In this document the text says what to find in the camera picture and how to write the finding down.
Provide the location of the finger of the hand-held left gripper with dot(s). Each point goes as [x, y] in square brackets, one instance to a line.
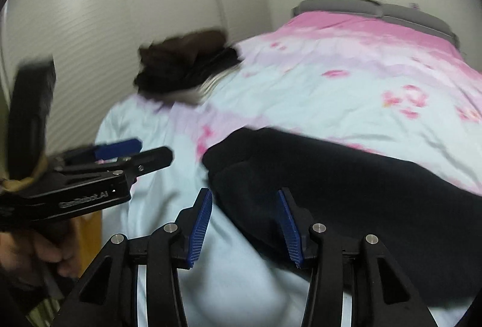
[116, 149]
[150, 159]

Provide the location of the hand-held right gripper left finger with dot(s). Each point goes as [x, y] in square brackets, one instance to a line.
[199, 233]

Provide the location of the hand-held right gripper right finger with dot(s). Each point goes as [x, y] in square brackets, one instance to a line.
[290, 233]

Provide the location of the black pants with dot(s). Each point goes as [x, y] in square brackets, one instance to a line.
[339, 180]

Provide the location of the person's left hand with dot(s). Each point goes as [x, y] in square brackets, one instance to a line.
[35, 250]

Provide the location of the dark brown clothing pile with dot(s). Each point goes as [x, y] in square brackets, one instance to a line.
[184, 80]

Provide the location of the brown garment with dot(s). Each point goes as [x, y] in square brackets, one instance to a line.
[177, 46]

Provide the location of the pink and blue floral blanket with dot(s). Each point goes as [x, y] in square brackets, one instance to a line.
[301, 86]

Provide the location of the grey pillow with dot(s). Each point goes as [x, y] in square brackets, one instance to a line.
[421, 20]
[339, 7]

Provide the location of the wooden bed frame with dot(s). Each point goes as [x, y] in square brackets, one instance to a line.
[90, 236]

